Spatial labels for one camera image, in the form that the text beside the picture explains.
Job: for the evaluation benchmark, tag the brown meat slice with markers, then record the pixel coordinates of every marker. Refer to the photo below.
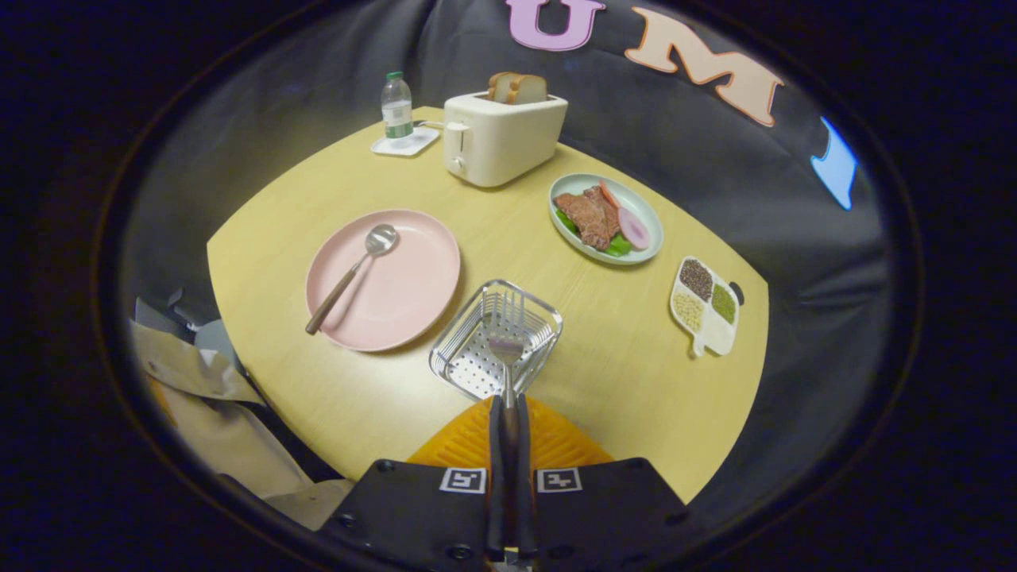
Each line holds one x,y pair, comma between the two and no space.
588,218

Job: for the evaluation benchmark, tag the pale green oval plate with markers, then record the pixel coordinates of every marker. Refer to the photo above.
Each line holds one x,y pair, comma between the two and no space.
643,210

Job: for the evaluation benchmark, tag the green lettuce leaf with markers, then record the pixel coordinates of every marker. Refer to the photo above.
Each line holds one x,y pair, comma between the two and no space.
618,246

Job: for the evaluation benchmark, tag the pink ham slice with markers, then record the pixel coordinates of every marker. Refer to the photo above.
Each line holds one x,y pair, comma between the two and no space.
633,229

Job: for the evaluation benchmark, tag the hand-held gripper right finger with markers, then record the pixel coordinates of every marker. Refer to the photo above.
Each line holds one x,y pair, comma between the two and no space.
526,477

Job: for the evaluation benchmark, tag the white divided grain dish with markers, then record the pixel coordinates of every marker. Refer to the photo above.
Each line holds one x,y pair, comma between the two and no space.
719,338

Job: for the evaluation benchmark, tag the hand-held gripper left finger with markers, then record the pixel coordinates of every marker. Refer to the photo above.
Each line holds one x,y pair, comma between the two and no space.
494,477

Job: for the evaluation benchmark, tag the toast bread slice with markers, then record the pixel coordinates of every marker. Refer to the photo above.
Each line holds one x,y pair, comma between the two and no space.
531,89
499,86

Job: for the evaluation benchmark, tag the orange carrot strip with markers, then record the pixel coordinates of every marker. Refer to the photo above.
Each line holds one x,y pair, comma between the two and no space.
608,193

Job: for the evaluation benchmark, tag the white square coaster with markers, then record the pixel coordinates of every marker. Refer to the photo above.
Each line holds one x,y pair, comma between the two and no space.
425,141

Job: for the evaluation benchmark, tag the pink round plate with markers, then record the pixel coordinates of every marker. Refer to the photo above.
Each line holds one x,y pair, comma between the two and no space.
397,294

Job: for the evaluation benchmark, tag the white toaster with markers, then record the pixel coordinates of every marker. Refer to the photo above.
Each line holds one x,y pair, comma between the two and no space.
500,143

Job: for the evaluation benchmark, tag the brown cardboard pile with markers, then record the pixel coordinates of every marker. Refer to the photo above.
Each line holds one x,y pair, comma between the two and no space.
222,429

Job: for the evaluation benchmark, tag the black round table grommet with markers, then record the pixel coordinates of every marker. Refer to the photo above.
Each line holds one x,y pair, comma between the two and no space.
738,292

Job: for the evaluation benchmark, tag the clear water bottle green cap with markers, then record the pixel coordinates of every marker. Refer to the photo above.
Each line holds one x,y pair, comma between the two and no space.
396,107

